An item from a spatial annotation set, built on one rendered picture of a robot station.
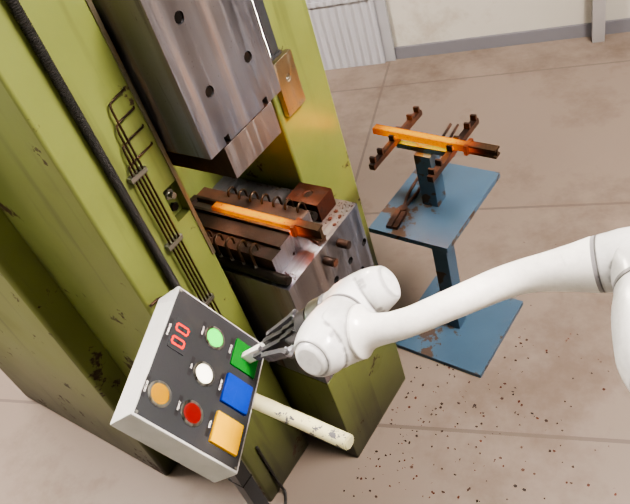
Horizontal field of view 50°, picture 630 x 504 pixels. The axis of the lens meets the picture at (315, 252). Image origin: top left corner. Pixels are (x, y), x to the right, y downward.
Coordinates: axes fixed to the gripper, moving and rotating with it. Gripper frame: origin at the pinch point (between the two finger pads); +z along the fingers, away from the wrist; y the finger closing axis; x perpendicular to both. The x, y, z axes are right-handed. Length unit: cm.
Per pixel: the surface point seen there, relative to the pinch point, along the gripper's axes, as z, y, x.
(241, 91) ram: -22, 46, 36
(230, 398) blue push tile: 3.1, -12.2, 1.6
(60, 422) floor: 168, 48, -21
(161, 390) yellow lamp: 3.4, -19.3, 18.1
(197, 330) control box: 3.8, -0.9, 14.3
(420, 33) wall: 29, 318, -84
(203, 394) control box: 3.8, -14.5, 8.1
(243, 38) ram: -29, 52, 44
